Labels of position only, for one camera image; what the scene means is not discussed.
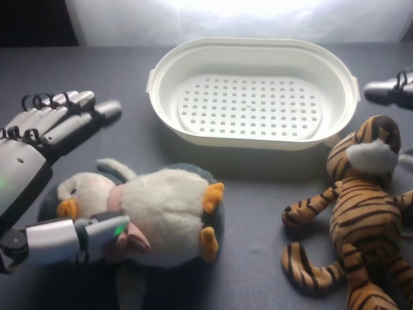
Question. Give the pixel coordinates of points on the plush penguin toy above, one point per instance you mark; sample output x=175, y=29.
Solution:
x=164, y=206

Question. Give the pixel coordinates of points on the white perforated drain plate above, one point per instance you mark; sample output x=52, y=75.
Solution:
x=248, y=108

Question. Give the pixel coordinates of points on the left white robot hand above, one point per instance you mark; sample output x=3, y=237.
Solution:
x=22, y=168

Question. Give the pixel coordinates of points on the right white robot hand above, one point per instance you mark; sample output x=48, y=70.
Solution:
x=382, y=90

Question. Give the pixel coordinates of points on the white backdrop sheet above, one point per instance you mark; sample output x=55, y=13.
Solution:
x=226, y=19

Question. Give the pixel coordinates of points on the grey table cloth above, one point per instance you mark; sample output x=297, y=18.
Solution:
x=251, y=200

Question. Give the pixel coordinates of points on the white perforated tray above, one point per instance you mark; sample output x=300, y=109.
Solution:
x=248, y=61

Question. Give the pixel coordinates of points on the plush tiger toy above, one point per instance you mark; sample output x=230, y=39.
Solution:
x=364, y=232

